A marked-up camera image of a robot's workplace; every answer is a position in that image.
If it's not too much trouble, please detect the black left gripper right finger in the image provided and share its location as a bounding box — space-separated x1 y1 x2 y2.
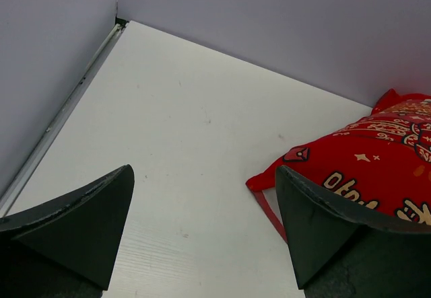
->
275 166 430 297

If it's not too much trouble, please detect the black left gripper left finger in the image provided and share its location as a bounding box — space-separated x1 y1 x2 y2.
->
1 165 135 297

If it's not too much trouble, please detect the red printed pillowcase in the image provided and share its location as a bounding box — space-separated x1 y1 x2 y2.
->
246 89 430 238

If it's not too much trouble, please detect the aluminium side rail left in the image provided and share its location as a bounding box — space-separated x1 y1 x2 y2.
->
1 19 129 218

